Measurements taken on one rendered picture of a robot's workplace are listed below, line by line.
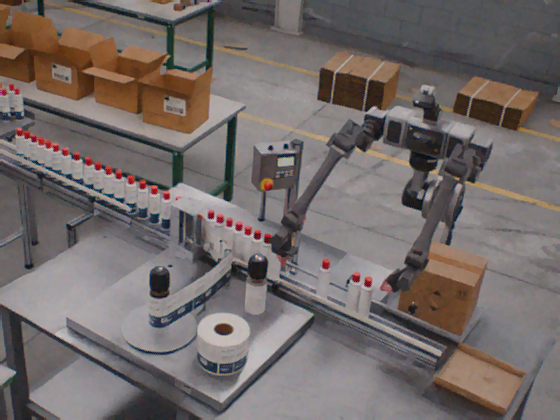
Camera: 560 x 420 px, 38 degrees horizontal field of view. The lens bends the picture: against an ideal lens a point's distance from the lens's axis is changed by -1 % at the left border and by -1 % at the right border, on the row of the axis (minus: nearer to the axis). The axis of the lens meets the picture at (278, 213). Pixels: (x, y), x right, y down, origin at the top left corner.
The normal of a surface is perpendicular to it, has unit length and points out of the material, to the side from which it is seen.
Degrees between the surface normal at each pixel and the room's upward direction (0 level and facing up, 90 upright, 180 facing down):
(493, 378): 0
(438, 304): 90
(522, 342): 0
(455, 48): 90
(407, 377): 0
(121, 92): 90
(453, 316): 90
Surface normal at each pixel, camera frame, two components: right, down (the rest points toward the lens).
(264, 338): 0.08, -0.85
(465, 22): -0.46, 0.43
